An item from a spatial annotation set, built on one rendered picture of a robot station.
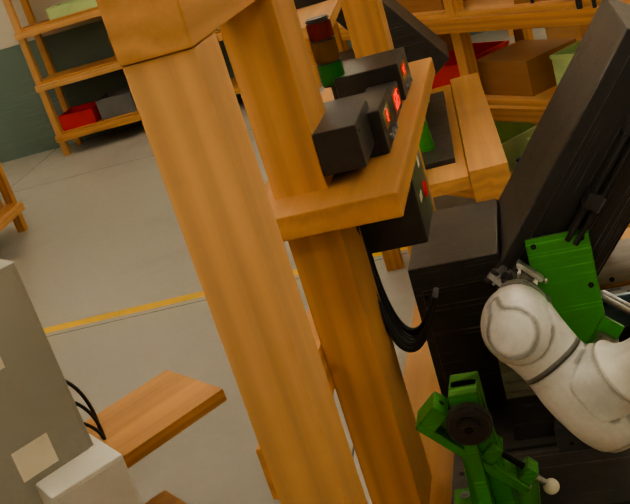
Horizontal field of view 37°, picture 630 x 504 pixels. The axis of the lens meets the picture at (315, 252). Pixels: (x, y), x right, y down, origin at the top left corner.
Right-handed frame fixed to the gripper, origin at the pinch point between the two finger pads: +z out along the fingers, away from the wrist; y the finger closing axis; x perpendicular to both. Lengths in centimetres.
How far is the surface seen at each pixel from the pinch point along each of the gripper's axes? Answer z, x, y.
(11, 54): 820, 254, 547
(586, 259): 4.4, -9.2, -7.2
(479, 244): 14.9, 1.3, 9.9
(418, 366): 44, 38, 4
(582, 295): 4.4, -3.3, -10.5
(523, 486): -18.9, 25.3, -18.3
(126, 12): -77, -13, 57
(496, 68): 325, -27, 46
